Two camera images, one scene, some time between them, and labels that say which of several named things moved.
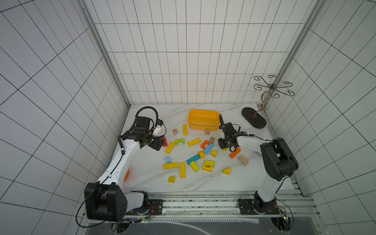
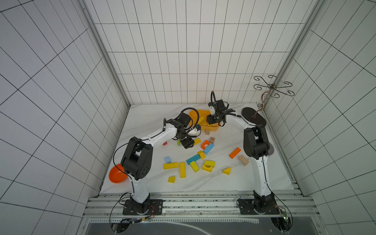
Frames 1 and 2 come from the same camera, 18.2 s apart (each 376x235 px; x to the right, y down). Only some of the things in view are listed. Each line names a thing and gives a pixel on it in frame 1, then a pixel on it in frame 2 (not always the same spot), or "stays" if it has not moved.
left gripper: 156,145 -> 187,143
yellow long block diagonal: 170,147 -> 201,118
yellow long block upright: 182,174 stays
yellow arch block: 208,169 stays
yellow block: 211,163 stays
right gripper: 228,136 -> 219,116
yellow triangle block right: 227,171 stays
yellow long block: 194,142 stays
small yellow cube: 171,179 stays
